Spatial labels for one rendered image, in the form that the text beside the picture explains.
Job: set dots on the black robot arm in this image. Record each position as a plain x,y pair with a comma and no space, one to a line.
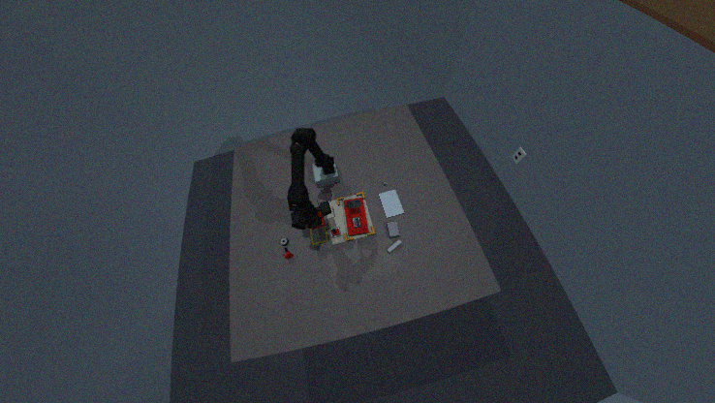
297,193

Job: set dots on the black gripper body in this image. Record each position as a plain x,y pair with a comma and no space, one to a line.
323,207

